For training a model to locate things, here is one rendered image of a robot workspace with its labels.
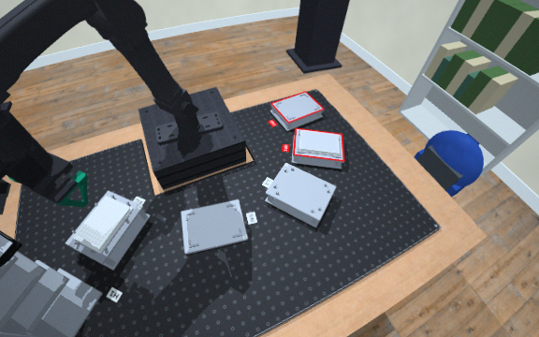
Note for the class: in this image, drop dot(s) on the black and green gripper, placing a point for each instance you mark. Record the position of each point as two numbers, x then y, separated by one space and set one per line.
56 166

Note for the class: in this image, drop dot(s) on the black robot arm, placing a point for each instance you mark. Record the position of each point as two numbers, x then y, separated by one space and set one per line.
33 25

